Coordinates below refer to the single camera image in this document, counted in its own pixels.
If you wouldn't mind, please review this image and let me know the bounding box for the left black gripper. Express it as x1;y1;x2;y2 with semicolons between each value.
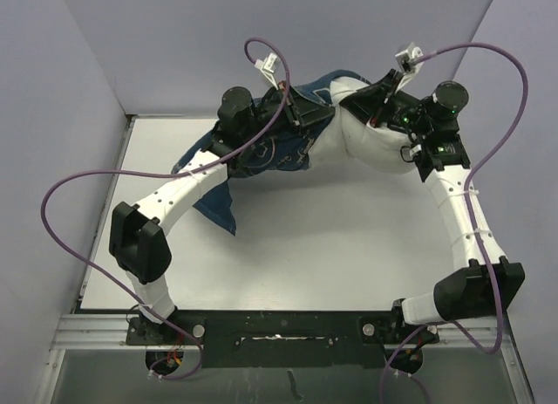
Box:
242;81;335;142

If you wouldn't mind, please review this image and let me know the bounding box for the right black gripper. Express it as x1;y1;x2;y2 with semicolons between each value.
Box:
337;70;432;136

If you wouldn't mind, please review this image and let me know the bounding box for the dark blue embroidered pillowcase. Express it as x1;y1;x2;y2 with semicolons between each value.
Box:
194;70;371;235

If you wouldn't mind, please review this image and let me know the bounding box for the white pillow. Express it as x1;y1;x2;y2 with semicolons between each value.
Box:
308;72;414;175

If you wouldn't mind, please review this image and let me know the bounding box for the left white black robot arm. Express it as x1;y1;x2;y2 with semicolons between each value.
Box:
109;85;336;344

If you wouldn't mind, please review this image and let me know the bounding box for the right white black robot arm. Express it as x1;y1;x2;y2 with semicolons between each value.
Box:
340;71;525;342

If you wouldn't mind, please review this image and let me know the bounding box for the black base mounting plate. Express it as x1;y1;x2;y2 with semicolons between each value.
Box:
126;307;439;373

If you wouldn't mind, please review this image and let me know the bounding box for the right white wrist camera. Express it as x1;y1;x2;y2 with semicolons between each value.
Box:
395;43;423;86

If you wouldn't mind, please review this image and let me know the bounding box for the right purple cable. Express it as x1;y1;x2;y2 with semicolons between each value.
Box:
378;43;531;404

